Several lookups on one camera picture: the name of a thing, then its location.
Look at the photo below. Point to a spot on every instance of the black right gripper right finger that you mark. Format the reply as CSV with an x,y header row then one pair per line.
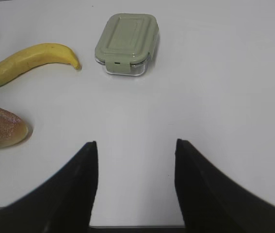
x,y
211,202

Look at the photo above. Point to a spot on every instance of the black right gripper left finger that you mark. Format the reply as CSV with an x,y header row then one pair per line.
x,y
62,204

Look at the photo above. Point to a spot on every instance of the sugared brown bread roll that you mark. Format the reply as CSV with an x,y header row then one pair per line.
x,y
12,129

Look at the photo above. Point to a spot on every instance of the yellow banana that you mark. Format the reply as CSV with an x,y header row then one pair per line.
x,y
35,56

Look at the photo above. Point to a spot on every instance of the green lid glass container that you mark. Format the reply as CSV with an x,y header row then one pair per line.
x,y
127,44

